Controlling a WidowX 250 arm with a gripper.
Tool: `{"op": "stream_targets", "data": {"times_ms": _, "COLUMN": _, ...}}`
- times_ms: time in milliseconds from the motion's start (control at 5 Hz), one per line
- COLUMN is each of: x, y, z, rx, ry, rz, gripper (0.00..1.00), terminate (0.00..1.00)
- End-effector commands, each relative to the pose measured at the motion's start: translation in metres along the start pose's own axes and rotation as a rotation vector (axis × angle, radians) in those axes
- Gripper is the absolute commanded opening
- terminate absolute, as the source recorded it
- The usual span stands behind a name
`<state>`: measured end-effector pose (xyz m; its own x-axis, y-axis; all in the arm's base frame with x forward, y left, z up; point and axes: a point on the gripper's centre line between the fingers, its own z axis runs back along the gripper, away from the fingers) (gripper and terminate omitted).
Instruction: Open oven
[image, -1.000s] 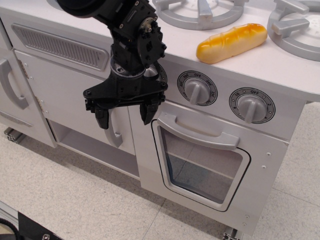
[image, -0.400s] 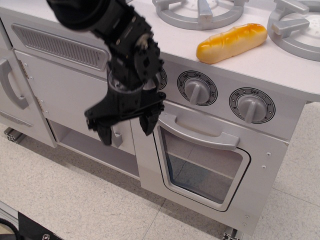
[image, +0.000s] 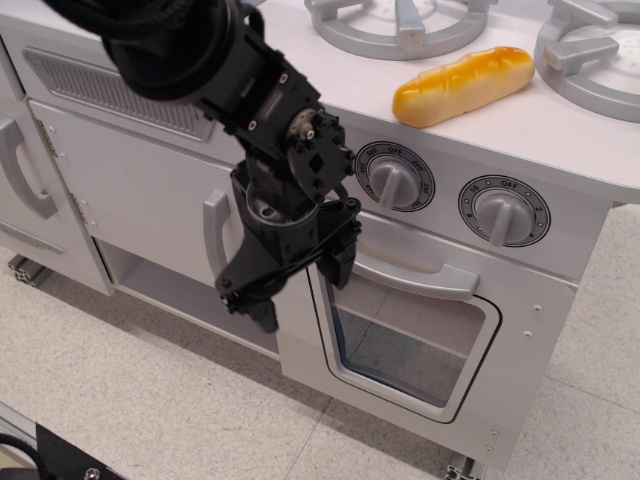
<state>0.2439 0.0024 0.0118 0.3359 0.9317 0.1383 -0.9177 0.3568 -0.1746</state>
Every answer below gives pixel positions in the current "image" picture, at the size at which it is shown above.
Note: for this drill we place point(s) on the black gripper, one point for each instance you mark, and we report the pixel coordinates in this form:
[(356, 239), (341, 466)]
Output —
[(271, 253)]

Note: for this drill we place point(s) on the grey oven door handle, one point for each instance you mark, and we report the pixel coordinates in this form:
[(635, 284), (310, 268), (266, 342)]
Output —
[(409, 261)]

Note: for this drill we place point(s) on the white oven door with window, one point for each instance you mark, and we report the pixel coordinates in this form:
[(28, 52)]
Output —
[(460, 373)]

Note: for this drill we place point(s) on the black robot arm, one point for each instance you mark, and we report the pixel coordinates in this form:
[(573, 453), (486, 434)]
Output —
[(289, 187)]

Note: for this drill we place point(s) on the grey middle oven knob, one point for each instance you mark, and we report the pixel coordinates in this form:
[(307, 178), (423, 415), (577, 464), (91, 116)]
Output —
[(394, 176)]

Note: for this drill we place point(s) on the grey oven knob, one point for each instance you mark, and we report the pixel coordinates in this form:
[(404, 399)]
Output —
[(504, 211), (394, 176)]

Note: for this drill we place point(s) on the grey right oven knob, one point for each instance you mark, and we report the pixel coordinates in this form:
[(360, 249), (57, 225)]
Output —
[(504, 211)]

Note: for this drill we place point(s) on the white cabinet door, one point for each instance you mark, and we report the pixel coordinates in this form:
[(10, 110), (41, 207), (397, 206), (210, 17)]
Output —
[(137, 195)]

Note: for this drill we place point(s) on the white toy kitchen unit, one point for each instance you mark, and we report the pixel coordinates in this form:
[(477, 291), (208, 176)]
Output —
[(482, 144)]

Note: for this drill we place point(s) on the yellow toy bread loaf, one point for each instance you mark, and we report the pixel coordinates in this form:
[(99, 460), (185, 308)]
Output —
[(472, 82)]

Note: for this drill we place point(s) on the white left fridge door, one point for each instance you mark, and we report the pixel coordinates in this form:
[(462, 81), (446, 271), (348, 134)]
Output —
[(39, 217)]

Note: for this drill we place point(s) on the grey middle stove burner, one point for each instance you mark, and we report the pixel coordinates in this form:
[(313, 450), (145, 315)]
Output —
[(410, 41)]

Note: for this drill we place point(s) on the grey stove burner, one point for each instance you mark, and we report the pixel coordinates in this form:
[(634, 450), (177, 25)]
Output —
[(410, 41), (588, 52)]

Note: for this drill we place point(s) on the grey vent grille panel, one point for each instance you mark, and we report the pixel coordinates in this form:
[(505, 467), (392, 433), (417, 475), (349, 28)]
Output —
[(104, 89)]

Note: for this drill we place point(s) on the grey right stove burner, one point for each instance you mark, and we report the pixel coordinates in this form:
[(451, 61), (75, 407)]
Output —
[(588, 52)]

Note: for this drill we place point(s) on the grey cabinet door handle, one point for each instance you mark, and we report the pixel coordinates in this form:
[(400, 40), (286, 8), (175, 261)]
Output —
[(223, 231)]

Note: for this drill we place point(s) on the aluminium frame rail right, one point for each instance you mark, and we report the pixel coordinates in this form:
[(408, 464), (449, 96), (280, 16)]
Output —
[(462, 467)]

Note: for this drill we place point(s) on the aluminium frame rail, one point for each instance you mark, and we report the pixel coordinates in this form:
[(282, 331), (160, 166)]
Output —
[(27, 271), (462, 467)]

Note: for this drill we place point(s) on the aluminium frame rail left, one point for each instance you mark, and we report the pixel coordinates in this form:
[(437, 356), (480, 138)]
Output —
[(27, 271)]

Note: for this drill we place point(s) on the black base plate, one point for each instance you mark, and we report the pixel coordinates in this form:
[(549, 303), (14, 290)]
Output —
[(66, 461)]

